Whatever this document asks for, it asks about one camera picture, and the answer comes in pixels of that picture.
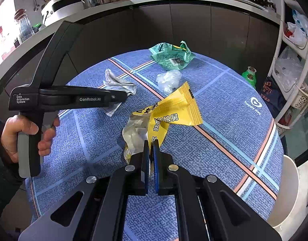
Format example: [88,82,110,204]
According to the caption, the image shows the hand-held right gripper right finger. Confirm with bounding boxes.
[150,139,254,241]

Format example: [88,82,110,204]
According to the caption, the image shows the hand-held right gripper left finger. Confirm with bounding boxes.
[51,140,150,241]

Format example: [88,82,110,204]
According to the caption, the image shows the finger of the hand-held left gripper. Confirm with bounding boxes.
[102,90,128,108]

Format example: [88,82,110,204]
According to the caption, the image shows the white paper wrapper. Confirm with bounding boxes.
[102,69,137,117]

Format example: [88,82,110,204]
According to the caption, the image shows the yellow snack wrapper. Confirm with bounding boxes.
[122,82,204,164]

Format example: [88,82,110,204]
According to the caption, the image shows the white trash bin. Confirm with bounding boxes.
[266,154,300,229]

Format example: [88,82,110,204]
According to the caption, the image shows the person's left forearm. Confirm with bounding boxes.
[0,119,27,231]

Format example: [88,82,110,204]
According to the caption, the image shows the person's left hand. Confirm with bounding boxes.
[1,115,60,163]

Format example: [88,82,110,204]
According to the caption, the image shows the crumpled clear plastic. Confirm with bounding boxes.
[156,70,182,93]

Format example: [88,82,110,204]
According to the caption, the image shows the light green wrapper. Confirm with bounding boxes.
[148,41,195,71]

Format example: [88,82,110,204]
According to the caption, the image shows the glass jar with red lid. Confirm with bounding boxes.
[15,9,34,44]

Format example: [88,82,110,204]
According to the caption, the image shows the blue plaid tablecloth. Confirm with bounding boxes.
[26,50,287,241]

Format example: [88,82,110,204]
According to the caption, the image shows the white flat cooker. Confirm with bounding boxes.
[41,0,85,18]

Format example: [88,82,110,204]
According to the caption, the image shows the dark blue shopping bag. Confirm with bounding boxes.
[263,77,288,119]

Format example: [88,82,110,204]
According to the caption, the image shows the white basket storage rack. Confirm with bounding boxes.
[267,0,308,136]

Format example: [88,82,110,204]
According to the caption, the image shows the clear plastic bag in rack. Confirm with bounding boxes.
[274,46,304,91]

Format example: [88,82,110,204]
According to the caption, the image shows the blue and white plastic bag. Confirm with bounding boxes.
[287,10,308,47]

